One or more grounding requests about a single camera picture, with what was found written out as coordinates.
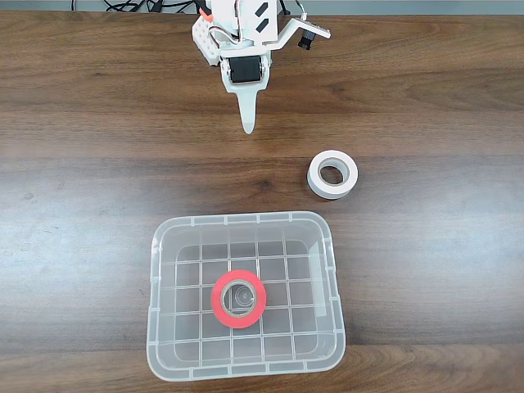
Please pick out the white tape roll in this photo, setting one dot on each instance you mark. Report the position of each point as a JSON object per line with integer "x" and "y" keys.
{"x": 352, "y": 174}

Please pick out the clear plastic box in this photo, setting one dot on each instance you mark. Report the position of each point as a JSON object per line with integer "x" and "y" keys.
{"x": 188, "y": 327}

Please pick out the red tape roll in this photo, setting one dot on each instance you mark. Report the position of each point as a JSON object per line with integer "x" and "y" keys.
{"x": 217, "y": 303}

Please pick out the black camera on white bracket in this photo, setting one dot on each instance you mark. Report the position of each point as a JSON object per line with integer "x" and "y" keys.
{"x": 309, "y": 32}

